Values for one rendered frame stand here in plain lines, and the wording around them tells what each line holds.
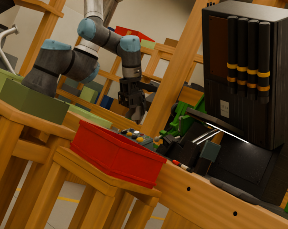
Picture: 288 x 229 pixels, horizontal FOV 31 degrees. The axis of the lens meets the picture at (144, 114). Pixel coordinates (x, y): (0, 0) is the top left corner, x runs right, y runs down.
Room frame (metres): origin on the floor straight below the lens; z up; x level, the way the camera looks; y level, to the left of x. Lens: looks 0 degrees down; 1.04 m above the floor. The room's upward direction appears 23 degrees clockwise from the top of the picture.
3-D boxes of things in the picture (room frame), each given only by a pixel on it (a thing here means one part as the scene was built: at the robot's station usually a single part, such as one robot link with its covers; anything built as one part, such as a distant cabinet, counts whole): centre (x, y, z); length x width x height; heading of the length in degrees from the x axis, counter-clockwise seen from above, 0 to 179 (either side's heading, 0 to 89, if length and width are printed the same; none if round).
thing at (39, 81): (2.18, 0.45, 0.99); 0.15 x 0.15 x 0.10
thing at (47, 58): (2.19, 0.45, 1.11); 0.13 x 0.12 x 0.14; 124
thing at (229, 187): (1.82, -0.41, 0.91); 0.20 x 0.11 x 0.03; 33
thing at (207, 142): (2.09, -0.31, 0.97); 0.10 x 0.02 x 0.14; 135
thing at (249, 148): (2.28, -0.53, 1.07); 0.30 x 0.18 x 0.34; 45
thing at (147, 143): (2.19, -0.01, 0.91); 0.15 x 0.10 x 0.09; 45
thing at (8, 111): (2.18, 0.45, 0.83); 0.32 x 0.32 x 0.04; 43
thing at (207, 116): (2.14, -0.34, 1.11); 0.39 x 0.16 x 0.03; 135
